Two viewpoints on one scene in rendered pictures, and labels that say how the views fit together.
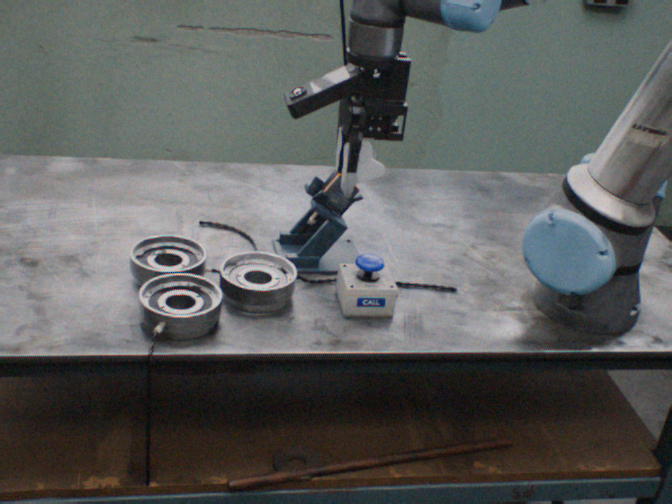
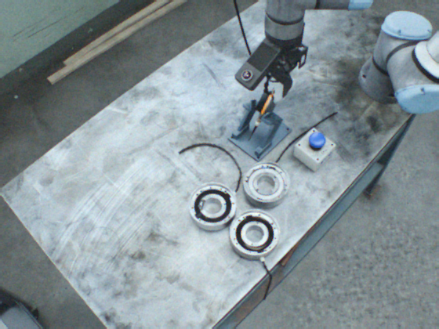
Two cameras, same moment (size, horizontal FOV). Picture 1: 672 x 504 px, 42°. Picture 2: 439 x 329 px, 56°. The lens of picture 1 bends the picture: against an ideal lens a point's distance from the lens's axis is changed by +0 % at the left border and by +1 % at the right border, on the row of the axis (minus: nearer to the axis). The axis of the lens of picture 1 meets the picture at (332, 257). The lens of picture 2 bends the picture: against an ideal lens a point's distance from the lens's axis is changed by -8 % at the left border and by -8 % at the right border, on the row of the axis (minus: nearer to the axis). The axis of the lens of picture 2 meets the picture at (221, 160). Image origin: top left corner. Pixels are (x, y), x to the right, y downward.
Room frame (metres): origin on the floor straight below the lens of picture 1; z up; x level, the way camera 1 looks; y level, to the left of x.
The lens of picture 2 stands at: (0.69, 0.43, 1.71)
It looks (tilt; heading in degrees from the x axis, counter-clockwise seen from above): 59 degrees down; 329
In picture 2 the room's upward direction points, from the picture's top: 2 degrees counter-clockwise
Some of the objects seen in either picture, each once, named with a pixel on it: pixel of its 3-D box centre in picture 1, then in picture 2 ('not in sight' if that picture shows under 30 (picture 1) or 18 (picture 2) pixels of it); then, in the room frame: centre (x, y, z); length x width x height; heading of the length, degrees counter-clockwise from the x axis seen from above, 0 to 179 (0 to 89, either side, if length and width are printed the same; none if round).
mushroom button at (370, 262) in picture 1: (368, 273); (316, 143); (1.06, -0.05, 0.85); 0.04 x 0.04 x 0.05
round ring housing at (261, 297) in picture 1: (257, 282); (266, 185); (1.05, 0.10, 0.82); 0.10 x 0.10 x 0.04
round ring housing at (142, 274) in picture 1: (168, 265); (212, 207); (1.06, 0.23, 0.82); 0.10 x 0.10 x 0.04
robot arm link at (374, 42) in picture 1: (374, 37); (282, 20); (1.19, -0.02, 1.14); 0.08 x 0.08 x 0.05
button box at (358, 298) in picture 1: (369, 289); (316, 148); (1.06, -0.06, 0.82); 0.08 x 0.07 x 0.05; 103
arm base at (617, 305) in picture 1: (593, 276); (389, 70); (1.13, -0.38, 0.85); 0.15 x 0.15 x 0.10
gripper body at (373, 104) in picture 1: (372, 95); (282, 48); (1.19, -0.03, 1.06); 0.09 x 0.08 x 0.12; 104
